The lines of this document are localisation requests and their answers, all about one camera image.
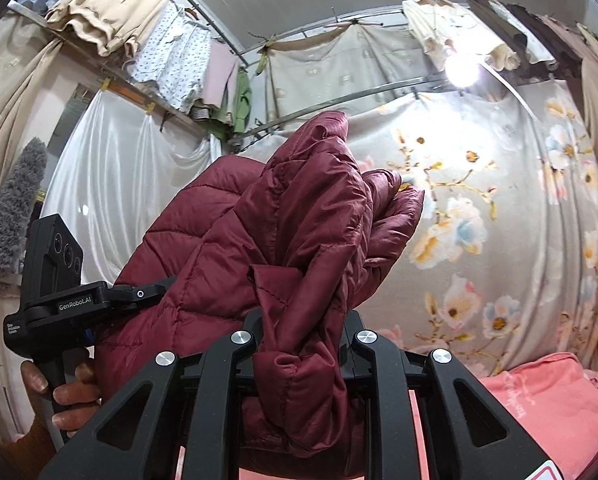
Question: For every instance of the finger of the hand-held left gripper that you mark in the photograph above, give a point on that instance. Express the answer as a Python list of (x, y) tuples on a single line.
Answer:
[(139, 294)]

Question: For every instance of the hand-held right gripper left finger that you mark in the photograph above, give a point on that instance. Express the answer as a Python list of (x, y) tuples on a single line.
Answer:
[(214, 400)]

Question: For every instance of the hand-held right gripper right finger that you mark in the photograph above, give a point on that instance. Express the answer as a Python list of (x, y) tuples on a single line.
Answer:
[(386, 400)]

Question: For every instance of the maroon quilted jacket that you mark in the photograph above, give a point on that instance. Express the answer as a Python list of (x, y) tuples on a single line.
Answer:
[(289, 220)]

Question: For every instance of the person's left hand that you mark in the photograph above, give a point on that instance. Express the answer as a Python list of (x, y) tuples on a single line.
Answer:
[(74, 395)]

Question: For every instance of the grey fluffy duster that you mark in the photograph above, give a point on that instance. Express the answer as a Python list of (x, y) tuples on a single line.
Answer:
[(14, 210)]

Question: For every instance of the white satin curtain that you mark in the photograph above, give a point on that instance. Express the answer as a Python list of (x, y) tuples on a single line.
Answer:
[(119, 170)]

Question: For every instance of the pink blanket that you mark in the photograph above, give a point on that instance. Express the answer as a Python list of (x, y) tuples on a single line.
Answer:
[(554, 410)]

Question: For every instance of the grey floral sheet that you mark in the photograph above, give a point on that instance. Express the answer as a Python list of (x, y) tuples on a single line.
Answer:
[(504, 220)]

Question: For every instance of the green garment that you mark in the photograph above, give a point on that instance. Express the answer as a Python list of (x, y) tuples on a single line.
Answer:
[(241, 105)]

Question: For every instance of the pale pink garment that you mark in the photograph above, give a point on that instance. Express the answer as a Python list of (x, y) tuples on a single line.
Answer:
[(219, 75)]

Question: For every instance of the white dotted garment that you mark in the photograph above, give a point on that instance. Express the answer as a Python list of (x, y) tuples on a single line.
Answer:
[(174, 55)]

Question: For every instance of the cream ruffled cloth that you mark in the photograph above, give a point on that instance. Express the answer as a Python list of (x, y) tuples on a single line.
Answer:
[(109, 10)]

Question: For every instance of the grey dotted sheet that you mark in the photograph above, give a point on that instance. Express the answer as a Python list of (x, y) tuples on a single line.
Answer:
[(339, 70)]

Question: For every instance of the light bulb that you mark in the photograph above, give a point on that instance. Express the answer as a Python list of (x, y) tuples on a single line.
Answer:
[(464, 70)]

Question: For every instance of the cream floral garment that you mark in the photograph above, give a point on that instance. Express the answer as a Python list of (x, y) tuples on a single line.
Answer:
[(429, 25)]

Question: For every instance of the dark brown garment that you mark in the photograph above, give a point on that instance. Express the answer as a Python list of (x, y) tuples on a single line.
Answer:
[(524, 25)]

